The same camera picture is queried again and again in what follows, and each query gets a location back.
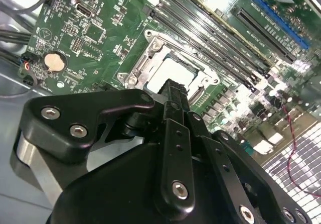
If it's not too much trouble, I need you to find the silver CPU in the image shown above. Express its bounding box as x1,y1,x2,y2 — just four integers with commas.
146,57,199,95

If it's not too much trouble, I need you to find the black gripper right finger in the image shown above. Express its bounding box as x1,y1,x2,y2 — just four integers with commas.
177,82,313,224

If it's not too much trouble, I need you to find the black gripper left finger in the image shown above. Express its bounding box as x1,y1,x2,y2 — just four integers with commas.
10,79,196,214

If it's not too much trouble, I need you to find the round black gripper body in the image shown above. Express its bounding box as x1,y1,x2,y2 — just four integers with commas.
49,143,234,224

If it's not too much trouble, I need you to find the metal socket cover frame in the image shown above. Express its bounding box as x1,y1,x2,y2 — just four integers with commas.
126,37,218,103

